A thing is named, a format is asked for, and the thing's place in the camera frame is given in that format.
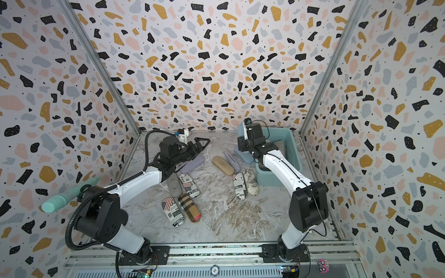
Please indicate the world map print glasses case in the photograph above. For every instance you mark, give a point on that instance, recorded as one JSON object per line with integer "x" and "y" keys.
{"x": 251, "y": 182}

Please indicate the aluminium wall frame strip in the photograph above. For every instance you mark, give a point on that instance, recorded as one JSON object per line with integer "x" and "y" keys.
{"x": 78, "y": 30}

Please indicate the pink toy car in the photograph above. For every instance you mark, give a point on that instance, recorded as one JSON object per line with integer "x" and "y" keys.
{"x": 323, "y": 266}

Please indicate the plaid tartan glasses case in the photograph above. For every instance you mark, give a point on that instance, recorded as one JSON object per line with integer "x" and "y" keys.
{"x": 190, "y": 208}

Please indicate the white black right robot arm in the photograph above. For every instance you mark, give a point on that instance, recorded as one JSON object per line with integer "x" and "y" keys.
{"x": 308, "y": 206}

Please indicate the dark grey fabric glasses case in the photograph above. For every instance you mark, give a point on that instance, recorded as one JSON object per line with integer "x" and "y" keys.
{"x": 174, "y": 186}

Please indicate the mint green handheld microphone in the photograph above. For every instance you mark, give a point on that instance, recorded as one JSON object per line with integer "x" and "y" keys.
{"x": 58, "y": 201}

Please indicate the long lilac fabric glasses case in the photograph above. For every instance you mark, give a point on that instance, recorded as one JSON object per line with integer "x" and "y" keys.
{"x": 193, "y": 164}

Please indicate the teal plastic storage box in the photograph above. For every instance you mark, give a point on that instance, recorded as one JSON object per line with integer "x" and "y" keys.
{"x": 267, "y": 178}

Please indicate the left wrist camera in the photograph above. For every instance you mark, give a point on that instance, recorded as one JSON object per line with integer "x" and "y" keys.
{"x": 182, "y": 135}

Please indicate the newspaper flag print glasses case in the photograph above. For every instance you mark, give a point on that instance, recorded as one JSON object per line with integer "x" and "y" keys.
{"x": 239, "y": 185}

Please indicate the tan fabric glasses case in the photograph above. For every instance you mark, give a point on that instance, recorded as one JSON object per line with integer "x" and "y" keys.
{"x": 223, "y": 165}

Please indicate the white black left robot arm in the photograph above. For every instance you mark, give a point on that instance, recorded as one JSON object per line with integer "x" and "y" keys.
{"x": 101, "y": 218}

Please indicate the light blue fabric glasses case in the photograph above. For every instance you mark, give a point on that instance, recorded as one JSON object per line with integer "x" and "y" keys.
{"x": 245, "y": 156}

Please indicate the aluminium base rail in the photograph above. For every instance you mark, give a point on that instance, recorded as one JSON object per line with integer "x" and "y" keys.
{"x": 219, "y": 260}

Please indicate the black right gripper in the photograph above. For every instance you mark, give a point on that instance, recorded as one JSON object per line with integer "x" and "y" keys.
{"x": 243, "y": 144}

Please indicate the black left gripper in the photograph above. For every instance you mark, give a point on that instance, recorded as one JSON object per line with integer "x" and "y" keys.
{"x": 199, "y": 145}

